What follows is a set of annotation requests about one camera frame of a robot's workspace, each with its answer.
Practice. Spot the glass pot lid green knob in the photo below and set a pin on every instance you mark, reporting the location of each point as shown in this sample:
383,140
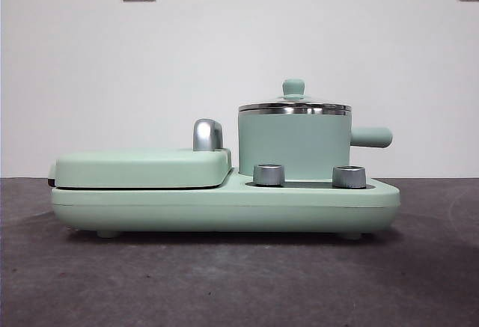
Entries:
293,87

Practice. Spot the mint green steamer pot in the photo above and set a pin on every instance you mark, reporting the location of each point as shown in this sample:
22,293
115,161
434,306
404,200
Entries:
295,140

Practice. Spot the silver control knob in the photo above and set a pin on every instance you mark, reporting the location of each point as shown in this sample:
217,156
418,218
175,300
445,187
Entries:
348,176
268,174

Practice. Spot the mint green breakfast machine base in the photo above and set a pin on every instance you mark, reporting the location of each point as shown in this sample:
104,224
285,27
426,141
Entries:
224,207

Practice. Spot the mint green griddle cover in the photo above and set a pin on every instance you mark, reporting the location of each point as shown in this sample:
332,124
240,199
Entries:
142,168

